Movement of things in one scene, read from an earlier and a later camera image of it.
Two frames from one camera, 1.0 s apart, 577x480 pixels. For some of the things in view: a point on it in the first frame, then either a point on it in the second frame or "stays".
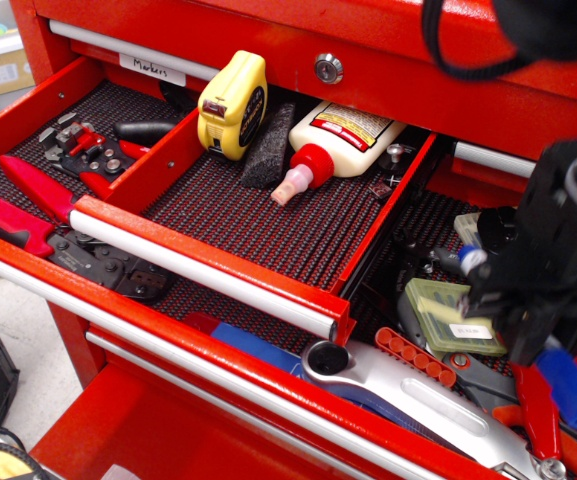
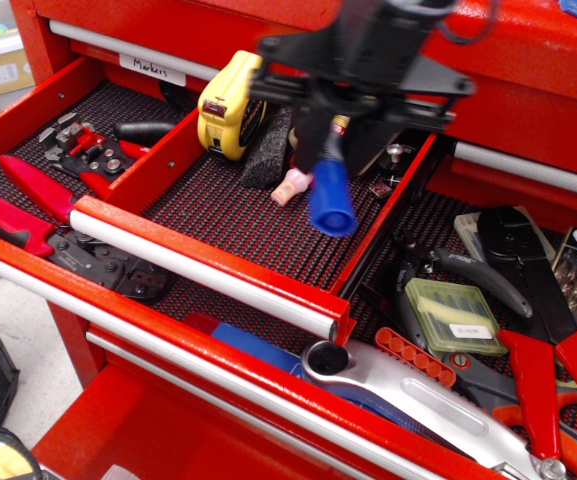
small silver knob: [394, 149] stays
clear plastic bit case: [466, 226] stays
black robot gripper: [546, 277] → [369, 61]
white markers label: [153, 70] stays
